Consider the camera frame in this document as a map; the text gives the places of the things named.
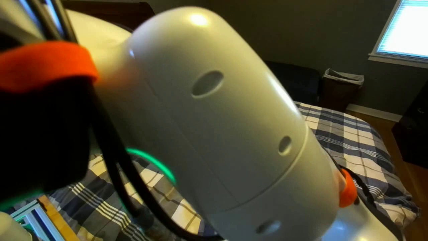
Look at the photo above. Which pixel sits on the dark daybed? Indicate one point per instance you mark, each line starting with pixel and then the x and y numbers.
pixel 299 81

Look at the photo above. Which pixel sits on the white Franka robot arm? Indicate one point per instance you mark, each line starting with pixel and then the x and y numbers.
pixel 214 124

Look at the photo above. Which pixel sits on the dark hamper with grey tray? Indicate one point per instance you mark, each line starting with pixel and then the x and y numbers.
pixel 341 87

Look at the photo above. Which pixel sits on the bright window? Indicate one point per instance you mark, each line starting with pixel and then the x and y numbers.
pixel 406 28

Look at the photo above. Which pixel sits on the plaid bed covers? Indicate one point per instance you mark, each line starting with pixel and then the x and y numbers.
pixel 356 142

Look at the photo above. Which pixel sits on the black dresser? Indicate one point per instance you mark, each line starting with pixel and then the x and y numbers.
pixel 412 128

